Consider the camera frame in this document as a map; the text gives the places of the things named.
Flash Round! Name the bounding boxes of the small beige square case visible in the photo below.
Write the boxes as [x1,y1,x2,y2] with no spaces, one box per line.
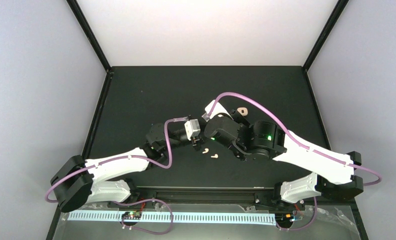
[236,107,249,117]

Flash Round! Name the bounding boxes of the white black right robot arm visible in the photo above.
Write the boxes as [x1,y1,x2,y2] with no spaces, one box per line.
[202,112,364,210]

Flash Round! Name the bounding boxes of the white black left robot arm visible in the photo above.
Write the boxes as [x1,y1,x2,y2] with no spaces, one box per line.
[45,118,205,213]

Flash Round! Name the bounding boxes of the small green circuit board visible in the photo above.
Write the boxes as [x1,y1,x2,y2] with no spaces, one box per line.
[121,211,142,222]

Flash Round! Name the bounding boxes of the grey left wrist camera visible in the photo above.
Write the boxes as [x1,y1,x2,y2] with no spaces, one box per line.
[184,119,201,140]

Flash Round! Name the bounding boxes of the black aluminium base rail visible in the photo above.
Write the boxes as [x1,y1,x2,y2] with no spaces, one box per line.
[105,186,361,240]

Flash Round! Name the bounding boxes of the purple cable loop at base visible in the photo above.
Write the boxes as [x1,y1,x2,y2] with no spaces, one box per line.
[113,198,174,236]

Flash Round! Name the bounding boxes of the light blue slotted cable duct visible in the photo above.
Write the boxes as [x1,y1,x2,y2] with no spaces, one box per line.
[66,210,276,226]

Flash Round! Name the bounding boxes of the black left frame post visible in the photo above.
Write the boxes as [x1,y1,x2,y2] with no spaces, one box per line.
[66,0,112,73]

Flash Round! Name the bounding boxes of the black frame post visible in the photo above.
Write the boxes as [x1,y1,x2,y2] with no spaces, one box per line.
[302,0,349,72]
[66,0,112,73]

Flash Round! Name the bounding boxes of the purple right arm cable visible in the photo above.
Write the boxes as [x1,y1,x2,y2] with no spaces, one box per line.
[202,92,383,187]

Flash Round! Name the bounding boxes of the black right frame post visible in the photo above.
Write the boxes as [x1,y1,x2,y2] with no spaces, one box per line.
[302,0,349,72]

